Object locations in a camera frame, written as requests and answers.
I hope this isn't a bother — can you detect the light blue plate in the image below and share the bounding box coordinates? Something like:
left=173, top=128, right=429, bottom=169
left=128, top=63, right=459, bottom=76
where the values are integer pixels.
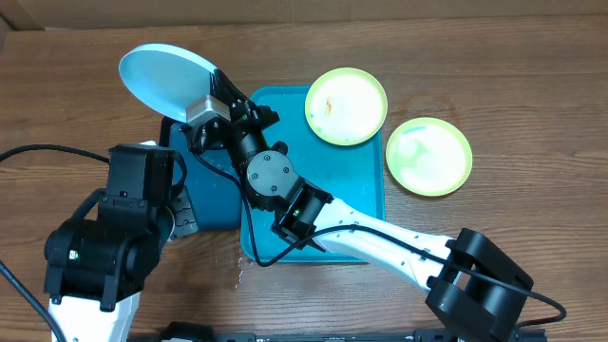
left=119, top=43, right=217, bottom=123

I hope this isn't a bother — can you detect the yellow plate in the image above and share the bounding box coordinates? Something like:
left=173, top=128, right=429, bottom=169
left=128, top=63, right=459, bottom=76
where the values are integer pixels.
left=305, top=67, right=388, bottom=146
left=386, top=117, right=473, bottom=197

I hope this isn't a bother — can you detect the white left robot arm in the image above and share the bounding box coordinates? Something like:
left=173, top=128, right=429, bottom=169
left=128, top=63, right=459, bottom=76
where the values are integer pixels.
left=44, top=143, right=187, bottom=341

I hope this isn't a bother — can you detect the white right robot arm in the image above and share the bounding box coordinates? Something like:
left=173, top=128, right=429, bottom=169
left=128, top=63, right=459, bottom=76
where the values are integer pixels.
left=184, top=67, right=533, bottom=341

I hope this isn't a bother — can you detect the black water tray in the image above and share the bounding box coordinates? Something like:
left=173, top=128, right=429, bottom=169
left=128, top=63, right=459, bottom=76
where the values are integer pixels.
left=160, top=118, right=242, bottom=233

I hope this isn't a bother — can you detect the blue serving tray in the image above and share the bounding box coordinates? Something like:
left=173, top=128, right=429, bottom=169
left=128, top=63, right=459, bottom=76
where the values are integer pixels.
left=250, top=85, right=386, bottom=264

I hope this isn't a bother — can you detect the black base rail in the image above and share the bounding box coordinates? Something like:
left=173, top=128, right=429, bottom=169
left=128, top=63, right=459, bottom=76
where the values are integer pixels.
left=127, top=322, right=547, bottom=342

